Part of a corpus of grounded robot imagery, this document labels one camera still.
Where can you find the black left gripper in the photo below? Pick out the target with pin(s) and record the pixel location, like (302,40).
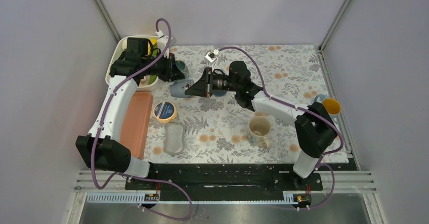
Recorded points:
(171,73)

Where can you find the floral table mat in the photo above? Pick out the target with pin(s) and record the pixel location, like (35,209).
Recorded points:
(216,127)

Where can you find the white vegetable tub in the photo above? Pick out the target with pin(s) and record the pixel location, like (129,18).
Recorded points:
(148,83)

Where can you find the green glazed mug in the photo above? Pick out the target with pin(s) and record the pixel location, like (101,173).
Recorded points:
(183,68)

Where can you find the beige seahorse mug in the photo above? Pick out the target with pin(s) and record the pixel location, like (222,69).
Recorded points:
(259,129)

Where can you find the small grey cup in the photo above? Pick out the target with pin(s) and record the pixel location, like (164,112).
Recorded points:
(178,88)

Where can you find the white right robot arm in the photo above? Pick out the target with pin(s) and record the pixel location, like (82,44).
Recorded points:
(314,127)

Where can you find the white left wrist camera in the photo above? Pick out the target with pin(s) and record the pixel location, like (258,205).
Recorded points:
(162,42)

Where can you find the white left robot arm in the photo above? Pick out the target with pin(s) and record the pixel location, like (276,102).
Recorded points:
(101,148)

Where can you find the dark blue ribbed cup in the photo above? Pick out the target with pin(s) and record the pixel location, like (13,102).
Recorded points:
(219,93)

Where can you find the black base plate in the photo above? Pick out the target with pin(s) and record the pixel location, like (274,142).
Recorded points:
(226,182)

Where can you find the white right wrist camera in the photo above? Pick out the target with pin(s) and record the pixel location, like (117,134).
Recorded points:
(212,56)

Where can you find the blue butterfly mug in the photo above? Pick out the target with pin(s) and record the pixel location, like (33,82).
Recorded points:
(331,105)

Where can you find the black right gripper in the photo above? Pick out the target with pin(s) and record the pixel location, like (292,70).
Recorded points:
(204,87)

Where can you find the toy napa cabbage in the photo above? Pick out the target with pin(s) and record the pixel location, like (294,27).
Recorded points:
(152,47)

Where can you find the pink plastic tray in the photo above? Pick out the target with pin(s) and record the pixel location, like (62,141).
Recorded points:
(136,123)

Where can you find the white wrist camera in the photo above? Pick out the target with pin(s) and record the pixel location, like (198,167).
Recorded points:
(162,42)
(212,56)

